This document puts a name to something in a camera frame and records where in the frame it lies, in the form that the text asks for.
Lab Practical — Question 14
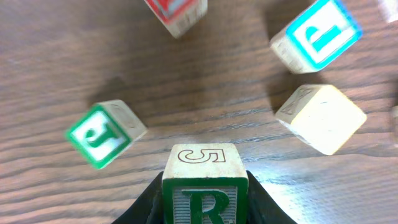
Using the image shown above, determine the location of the green J letter block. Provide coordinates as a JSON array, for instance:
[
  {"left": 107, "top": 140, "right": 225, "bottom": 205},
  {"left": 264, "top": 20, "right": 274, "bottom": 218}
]
[{"left": 65, "top": 100, "right": 147, "bottom": 169}]

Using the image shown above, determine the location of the green R letter block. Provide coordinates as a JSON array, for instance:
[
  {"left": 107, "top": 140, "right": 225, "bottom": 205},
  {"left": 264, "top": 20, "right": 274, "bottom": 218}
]
[{"left": 162, "top": 143, "right": 249, "bottom": 224}]

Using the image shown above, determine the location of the red letter block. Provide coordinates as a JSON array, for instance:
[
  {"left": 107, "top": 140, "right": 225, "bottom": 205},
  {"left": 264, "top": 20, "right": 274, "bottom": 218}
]
[{"left": 144, "top": 0, "right": 208, "bottom": 39}]

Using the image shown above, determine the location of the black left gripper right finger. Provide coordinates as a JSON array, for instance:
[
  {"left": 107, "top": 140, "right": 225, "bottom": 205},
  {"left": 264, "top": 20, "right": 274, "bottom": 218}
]
[{"left": 246, "top": 171, "right": 297, "bottom": 224}]

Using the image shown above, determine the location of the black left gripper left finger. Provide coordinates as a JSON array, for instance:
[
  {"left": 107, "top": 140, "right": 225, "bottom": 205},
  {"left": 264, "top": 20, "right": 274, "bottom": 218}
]
[{"left": 112, "top": 172, "right": 164, "bottom": 224}]

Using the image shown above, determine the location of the blue P letter block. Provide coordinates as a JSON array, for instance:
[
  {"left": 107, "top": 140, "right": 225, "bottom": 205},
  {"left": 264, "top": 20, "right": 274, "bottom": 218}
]
[{"left": 270, "top": 0, "right": 363, "bottom": 74}]

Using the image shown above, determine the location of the plain yellow wooden block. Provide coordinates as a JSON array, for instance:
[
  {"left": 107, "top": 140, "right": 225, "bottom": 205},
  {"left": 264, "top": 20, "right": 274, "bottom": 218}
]
[{"left": 275, "top": 84, "right": 367, "bottom": 155}]

